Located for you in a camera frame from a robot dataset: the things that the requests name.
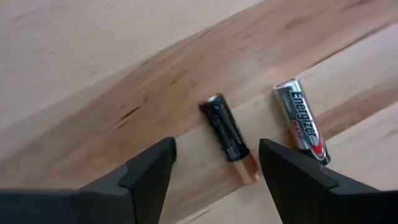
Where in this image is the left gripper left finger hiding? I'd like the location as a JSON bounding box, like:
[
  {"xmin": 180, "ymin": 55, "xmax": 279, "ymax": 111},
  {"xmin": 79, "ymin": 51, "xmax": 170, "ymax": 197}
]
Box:
[{"xmin": 0, "ymin": 137, "xmax": 177, "ymax": 224}]

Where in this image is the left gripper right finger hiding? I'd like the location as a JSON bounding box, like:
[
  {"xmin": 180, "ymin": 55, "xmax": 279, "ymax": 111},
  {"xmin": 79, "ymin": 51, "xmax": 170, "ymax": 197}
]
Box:
[{"xmin": 259, "ymin": 139, "xmax": 398, "ymax": 224}]

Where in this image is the silver AA battery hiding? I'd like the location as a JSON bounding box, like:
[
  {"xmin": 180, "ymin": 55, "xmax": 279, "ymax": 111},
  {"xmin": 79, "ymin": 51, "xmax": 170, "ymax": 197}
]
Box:
[{"xmin": 272, "ymin": 77, "xmax": 331, "ymax": 166}]

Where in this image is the black copper AA battery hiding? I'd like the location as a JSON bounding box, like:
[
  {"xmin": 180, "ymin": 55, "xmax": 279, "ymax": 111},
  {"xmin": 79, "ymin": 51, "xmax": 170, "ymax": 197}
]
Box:
[{"xmin": 198, "ymin": 93, "xmax": 259, "ymax": 185}]

